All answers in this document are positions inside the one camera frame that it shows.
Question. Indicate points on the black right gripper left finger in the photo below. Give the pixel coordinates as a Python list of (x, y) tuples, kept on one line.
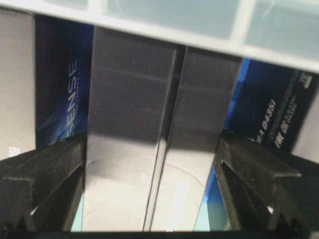
[(40, 190)]

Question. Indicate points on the clear plastic storage case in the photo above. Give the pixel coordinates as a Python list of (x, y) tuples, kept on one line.
[(289, 27)]

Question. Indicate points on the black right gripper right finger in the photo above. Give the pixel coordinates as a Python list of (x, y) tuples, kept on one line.
[(266, 189)]

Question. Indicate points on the black camera box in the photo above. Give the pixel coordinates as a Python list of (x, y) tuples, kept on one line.
[(156, 112), (270, 103), (45, 68)]

